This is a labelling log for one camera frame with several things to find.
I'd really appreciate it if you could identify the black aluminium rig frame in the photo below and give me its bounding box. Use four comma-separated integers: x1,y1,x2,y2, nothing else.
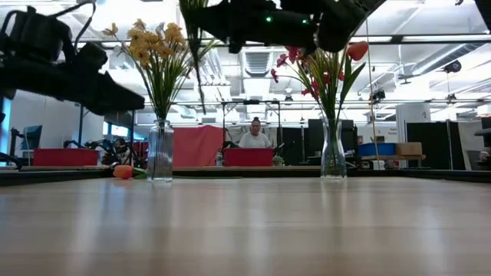
0,168,491,188

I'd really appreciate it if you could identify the silver ceiling air duct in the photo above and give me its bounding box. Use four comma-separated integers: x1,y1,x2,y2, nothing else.
229,38,287,97

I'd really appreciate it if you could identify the red plastic bin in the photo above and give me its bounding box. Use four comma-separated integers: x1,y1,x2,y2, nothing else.
223,147,275,167
33,147,100,167

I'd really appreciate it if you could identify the black metal gantry frame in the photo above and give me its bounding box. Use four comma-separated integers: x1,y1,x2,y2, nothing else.
78,103,137,150
220,98,283,150

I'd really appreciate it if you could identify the smooth clear glass vase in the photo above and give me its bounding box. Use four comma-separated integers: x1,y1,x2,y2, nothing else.
320,117,348,180

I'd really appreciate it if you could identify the dark computer monitor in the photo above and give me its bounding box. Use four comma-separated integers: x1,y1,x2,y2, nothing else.
21,124,43,151

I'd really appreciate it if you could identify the ribbed clear glass vase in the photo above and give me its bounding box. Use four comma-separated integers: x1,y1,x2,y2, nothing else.
147,120,174,182

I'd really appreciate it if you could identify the blue plastic bin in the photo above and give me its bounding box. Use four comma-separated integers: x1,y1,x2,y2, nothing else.
359,143,397,156

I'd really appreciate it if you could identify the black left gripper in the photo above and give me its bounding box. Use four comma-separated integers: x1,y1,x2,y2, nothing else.
0,41,146,116

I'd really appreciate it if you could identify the red fabric panel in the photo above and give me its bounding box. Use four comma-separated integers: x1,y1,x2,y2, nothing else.
172,125,226,168

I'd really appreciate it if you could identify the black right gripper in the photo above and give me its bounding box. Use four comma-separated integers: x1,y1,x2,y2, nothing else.
183,0,321,57

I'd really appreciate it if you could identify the orange artificial tulip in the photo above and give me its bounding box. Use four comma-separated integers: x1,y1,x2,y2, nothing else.
335,40,370,177
112,164,149,180

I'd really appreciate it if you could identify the cardboard box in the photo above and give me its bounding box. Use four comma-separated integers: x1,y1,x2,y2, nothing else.
395,142,423,156

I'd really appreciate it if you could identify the black partition panel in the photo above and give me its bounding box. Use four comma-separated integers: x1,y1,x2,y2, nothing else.
405,121,467,171

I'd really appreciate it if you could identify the person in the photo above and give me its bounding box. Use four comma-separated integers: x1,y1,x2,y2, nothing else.
238,117,272,150
114,137,132,166

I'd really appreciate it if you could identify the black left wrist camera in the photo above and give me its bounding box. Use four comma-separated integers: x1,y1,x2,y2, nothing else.
0,5,74,62

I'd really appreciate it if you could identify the black security camera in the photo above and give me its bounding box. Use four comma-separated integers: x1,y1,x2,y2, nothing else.
443,60,463,75

